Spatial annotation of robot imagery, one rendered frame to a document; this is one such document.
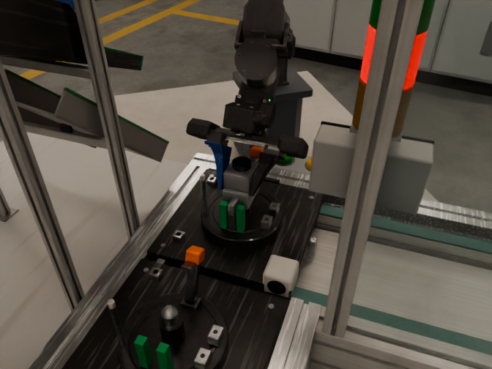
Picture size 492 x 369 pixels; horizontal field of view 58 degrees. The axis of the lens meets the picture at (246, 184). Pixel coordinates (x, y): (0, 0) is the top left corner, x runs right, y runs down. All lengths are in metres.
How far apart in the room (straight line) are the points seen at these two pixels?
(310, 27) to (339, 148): 3.40
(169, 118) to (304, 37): 2.70
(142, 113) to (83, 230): 0.49
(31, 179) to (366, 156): 0.39
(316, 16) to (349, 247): 3.36
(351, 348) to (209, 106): 0.90
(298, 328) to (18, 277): 0.53
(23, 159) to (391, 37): 0.42
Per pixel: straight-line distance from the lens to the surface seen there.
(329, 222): 0.83
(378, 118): 0.42
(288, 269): 0.66
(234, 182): 0.68
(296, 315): 0.65
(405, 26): 0.38
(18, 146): 0.57
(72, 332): 0.68
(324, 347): 0.67
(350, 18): 3.72
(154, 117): 1.31
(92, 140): 0.75
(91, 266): 0.89
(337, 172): 0.49
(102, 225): 0.96
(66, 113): 0.68
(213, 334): 0.58
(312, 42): 3.88
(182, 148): 1.16
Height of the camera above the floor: 1.49
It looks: 38 degrees down
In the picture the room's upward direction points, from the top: straight up
